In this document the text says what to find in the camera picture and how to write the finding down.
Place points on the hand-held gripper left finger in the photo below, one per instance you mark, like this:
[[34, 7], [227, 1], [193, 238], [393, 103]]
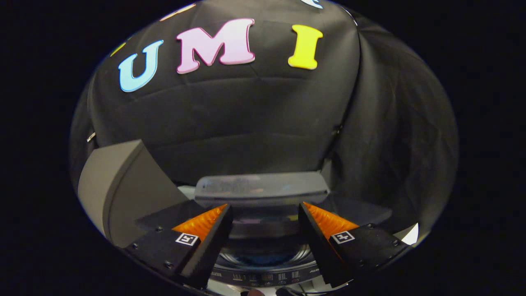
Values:
[[211, 246]]

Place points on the grey top-load washing machine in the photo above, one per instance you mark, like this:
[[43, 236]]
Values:
[[263, 277]]

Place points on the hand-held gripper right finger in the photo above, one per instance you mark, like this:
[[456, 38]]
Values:
[[318, 246]]

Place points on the silver clip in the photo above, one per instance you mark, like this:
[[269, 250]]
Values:
[[91, 136]]

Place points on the grey cabinet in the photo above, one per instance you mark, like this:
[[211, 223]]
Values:
[[123, 193]]

